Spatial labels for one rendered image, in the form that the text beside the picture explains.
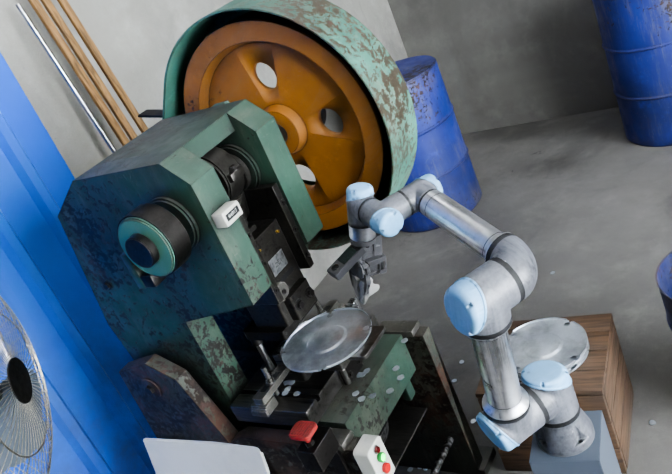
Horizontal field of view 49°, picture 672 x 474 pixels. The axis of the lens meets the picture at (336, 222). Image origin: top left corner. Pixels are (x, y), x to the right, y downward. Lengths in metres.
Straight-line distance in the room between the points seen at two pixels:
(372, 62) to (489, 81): 3.28
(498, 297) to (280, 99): 1.01
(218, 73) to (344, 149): 0.47
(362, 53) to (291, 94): 0.30
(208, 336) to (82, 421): 1.04
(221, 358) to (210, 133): 0.71
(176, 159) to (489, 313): 0.86
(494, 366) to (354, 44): 0.94
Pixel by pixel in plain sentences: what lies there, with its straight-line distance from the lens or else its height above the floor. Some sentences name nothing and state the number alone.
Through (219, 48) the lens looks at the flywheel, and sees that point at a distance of 2.31.
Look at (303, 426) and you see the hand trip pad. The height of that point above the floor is 0.76.
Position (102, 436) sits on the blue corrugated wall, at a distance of 3.25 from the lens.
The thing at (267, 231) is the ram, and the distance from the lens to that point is 2.10.
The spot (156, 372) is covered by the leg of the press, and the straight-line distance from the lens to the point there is 2.36.
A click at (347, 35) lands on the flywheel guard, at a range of 2.10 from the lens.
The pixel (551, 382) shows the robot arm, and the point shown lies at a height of 0.68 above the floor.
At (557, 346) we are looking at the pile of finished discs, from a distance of 2.53.
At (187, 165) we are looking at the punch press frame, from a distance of 1.89.
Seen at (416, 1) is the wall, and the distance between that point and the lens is 5.32.
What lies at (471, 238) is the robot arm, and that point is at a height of 1.09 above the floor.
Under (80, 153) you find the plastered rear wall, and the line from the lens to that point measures 3.24.
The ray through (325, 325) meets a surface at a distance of 2.29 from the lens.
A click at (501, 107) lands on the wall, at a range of 5.39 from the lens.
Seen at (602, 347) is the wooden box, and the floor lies 0.35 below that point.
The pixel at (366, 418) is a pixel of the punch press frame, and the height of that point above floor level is 0.58.
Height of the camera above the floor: 1.92
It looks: 23 degrees down
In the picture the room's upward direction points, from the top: 24 degrees counter-clockwise
